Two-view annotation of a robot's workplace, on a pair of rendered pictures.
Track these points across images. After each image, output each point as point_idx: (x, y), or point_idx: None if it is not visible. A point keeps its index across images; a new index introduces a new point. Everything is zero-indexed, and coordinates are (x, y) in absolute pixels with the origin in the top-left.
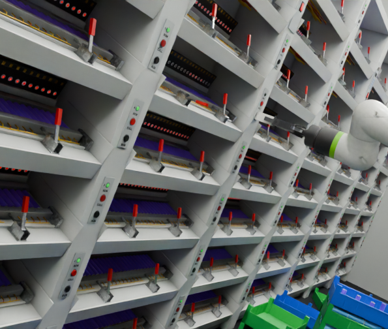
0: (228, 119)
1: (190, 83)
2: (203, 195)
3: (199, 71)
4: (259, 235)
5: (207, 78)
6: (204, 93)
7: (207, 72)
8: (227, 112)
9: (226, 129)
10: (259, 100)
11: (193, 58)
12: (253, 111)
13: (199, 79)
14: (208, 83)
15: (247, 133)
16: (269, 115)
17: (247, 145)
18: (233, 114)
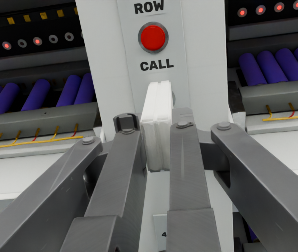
0: (67, 147)
1: (4, 66)
2: None
3: None
4: None
5: (54, 24)
6: (62, 71)
7: (25, 16)
8: (88, 115)
9: None
10: (114, 32)
11: None
12: (120, 96)
13: (29, 42)
14: (80, 34)
15: (159, 184)
16: (143, 108)
17: (216, 220)
18: (94, 120)
